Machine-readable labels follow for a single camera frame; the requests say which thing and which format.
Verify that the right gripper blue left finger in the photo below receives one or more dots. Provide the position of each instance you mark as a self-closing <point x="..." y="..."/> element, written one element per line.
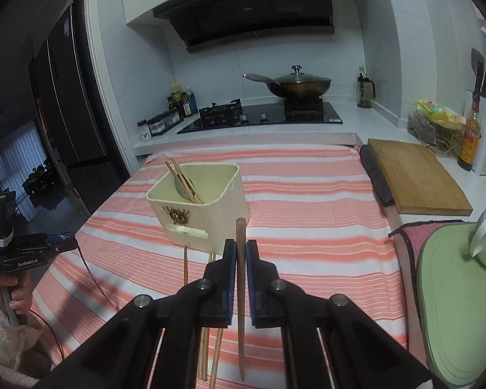
<point x="153" y="343"/>

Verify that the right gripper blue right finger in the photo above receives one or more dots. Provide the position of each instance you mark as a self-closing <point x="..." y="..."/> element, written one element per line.
<point x="327" y="343"/>

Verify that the metal spoon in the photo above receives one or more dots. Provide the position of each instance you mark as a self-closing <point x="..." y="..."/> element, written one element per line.
<point x="182" y="190"/>

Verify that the person's left hand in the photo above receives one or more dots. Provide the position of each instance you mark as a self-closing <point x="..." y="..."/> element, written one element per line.
<point x="20" y="291"/>

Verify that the green round mat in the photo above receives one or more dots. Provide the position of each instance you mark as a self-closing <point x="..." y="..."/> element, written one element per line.
<point x="451" y="289"/>

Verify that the black refrigerator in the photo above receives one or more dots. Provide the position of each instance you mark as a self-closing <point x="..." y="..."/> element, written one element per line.
<point x="72" y="121"/>

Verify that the cream utensil holder box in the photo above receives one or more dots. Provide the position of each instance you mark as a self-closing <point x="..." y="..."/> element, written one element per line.
<point x="204" y="227"/>

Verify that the wooden cutting board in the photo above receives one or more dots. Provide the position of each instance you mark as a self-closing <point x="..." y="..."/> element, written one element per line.
<point x="419" y="184"/>

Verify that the spice jar rack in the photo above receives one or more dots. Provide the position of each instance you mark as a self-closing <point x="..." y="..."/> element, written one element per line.
<point x="159" y="124"/>

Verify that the sauce bottles group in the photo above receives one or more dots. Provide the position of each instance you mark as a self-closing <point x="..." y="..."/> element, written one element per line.
<point x="182" y="100"/>

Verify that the yellow snack bag basket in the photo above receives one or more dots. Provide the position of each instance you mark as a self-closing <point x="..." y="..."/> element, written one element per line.
<point x="437" y="127"/>

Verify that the soy sauce bottle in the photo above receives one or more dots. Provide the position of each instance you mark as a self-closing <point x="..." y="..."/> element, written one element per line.
<point x="471" y="137"/>

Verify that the black gas stove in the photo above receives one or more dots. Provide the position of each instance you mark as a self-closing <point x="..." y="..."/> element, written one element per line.
<point x="286" y="111"/>

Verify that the green glass jug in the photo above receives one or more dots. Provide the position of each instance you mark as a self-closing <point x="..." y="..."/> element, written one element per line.
<point x="366" y="89"/>

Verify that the black wok with lid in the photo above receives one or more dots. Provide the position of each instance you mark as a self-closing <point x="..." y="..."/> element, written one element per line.
<point x="296" y="85"/>

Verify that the black range hood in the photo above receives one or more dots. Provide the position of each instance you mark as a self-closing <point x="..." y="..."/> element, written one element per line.
<point x="207" y="23"/>

